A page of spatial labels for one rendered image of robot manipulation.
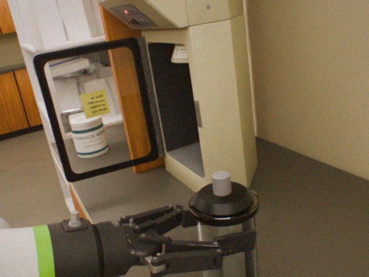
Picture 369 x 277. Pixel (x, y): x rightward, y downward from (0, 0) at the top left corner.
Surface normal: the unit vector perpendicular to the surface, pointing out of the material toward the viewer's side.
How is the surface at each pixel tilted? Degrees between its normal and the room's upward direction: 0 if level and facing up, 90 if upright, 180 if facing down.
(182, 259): 87
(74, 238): 36
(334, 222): 0
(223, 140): 90
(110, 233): 29
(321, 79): 90
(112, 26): 90
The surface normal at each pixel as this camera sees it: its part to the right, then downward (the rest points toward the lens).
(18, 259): 0.45, -0.46
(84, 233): 0.26, -0.76
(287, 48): -0.88, 0.28
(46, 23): 0.04, 0.39
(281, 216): -0.14, -0.93
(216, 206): -0.29, -0.25
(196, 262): 0.26, 0.26
